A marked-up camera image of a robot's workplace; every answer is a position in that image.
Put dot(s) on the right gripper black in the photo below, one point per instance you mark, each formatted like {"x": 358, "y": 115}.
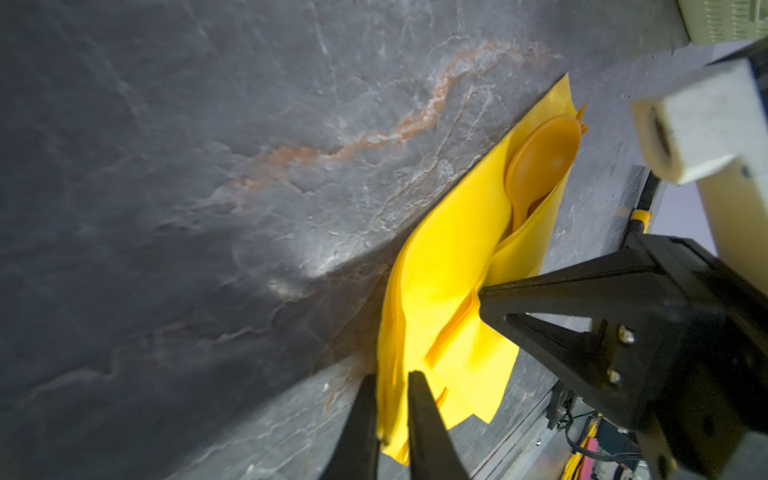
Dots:
{"x": 659, "y": 336}

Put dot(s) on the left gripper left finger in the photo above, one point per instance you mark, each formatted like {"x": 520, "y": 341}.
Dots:
{"x": 356, "y": 454}

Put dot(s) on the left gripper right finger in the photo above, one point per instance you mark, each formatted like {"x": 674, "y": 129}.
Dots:
{"x": 432, "y": 455}

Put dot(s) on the yellow paper napkin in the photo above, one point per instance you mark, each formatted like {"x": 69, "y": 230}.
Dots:
{"x": 430, "y": 320}

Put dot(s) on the orange plastic spoon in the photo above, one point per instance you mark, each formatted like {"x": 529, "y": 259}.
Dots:
{"x": 540, "y": 164}

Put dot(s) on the orange plastic fork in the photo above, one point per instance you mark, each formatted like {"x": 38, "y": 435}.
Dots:
{"x": 581, "y": 117}

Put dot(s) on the yellow black pliers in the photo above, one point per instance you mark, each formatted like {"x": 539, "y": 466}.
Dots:
{"x": 642, "y": 215}

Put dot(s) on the green perforated plastic basket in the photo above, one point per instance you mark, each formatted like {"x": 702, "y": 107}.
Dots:
{"x": 721, "y": 21}

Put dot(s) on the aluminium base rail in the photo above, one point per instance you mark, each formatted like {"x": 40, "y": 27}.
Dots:
{"x": 530, "y": 451}

